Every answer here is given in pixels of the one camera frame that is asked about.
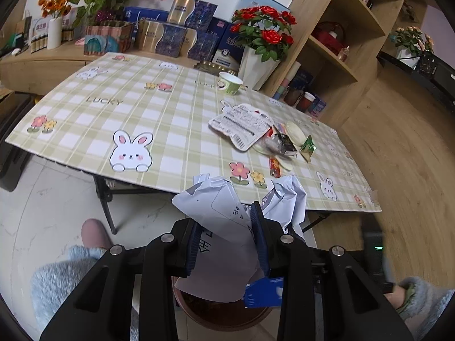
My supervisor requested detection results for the white printed tray lid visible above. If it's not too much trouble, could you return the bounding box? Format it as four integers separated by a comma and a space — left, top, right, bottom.
208, 103, 275, 151

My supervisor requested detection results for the dark blue carton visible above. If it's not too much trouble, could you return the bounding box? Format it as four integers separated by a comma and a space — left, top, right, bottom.
208, 17, 246, 70

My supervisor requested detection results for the gold and blue gift box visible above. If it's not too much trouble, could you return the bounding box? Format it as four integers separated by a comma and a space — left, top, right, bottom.
185, 26, 219, 59
170, 0, 218, 29
137, 19, 188, 57

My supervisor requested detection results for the red kettle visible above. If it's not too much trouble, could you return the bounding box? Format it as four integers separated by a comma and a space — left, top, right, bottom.
311, 21, 346, 55

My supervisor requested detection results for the gold capsule tray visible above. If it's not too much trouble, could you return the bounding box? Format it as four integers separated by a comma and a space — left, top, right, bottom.
195, 60, 239, 76

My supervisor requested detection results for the potted pale rose plant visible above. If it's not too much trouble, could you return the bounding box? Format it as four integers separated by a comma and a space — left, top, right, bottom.
389, 25, 436, 68

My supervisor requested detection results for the flat blue box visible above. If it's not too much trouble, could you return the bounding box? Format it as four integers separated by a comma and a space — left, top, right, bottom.
123, 6, 170, 24

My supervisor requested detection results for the red cup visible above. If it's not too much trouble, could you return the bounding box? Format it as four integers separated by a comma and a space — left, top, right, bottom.
297, 92, 316, 113

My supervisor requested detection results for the brown cup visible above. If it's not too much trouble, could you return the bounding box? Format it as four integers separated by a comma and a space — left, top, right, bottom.
283, 86, 303, 107

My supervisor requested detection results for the black snack wrapper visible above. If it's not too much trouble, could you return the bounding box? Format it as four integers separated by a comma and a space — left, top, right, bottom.
263, 133, 298, 157

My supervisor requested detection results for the green paper cup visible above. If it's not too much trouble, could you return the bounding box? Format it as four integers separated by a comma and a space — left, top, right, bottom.
218, 72, 244, 95

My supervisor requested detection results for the black case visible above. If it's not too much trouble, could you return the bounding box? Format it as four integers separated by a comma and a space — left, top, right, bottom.
0, 92, 36, 190

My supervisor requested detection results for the orange flower bunch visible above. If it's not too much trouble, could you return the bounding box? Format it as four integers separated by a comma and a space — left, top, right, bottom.
38, 0, 77, 20

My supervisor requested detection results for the wooden sideboard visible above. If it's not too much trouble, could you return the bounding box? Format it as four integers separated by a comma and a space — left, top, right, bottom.
0, 37, 107, 95

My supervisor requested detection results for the black folding table frame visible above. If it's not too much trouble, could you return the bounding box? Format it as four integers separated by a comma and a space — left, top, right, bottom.
93, 175, 336, 236

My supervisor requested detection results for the blue snack packet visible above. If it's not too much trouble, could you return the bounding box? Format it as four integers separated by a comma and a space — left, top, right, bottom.
243, 276, 285, 309

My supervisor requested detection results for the white printed paper sheet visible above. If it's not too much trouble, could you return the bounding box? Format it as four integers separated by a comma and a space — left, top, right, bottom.
171, 173, 307, 303

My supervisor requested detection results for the box of small bottles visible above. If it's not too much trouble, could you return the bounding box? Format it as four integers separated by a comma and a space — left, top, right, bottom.
30, 7, 79, 54

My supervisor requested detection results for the wooden shelf unit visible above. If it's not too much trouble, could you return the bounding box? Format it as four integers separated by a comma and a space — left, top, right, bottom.
261, 0, 413, 128

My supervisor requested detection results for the woven basket planter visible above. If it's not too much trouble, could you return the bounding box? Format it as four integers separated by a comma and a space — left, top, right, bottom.
83, 20, 134, 56

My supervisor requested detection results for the person's right forearm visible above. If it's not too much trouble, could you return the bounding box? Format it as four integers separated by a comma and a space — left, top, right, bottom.
386, 275, 455, 341

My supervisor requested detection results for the white angular vase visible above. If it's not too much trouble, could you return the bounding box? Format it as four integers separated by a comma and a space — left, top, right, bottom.
237, 46, 281, 91

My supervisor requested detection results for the kraft paper bag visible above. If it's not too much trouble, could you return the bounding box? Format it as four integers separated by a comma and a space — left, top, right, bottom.
16, 9, 34, 43

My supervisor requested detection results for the red rose bouquet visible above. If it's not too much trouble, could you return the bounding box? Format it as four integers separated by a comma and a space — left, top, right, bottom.
230, 5, 297, 63

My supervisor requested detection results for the person's fluffy blue leg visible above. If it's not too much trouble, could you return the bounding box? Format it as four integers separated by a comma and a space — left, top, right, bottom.
30, 244, 139, 341

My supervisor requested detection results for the white ribbed vase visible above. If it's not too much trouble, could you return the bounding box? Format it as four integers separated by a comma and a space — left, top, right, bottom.
47, 16, 63, 50

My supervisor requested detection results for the white round lid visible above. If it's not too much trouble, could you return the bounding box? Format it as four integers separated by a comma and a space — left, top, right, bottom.
285, 121, 307, 147

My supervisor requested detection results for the stack of pastel cups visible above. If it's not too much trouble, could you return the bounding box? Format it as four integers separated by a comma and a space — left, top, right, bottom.
273, 60, 302, 102

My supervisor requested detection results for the pink slipper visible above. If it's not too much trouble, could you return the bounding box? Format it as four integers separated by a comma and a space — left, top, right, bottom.
81, 219, 112, 249

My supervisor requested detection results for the brown round trash bin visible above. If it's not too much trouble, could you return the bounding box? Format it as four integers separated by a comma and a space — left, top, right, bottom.
171, 277, 281, 329

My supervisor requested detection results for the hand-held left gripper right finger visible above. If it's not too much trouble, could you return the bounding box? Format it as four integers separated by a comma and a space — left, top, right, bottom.
250, 202, 415, 341

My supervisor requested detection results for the small blue box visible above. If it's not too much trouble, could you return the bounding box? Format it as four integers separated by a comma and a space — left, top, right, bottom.
310, 96, 327, 117

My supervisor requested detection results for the green snack wrapper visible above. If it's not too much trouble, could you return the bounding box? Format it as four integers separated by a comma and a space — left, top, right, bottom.
299, 135, 317, 163

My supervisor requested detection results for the black side table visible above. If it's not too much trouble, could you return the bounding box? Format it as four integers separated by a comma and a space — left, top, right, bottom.
377, 51, 455, 103

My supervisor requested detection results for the checkered bunny tablecloth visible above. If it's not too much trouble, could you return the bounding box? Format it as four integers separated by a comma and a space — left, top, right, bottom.
4, 51, 382, 214

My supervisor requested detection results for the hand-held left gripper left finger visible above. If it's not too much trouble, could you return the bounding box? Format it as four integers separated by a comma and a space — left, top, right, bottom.
39, 218, 203, 341

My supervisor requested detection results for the dark blue book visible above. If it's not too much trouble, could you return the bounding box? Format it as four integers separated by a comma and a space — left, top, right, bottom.
293, 69, 315, 95

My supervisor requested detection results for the cardboard box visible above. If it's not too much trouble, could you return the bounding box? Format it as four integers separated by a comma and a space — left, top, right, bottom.
0, 90, 15, 112

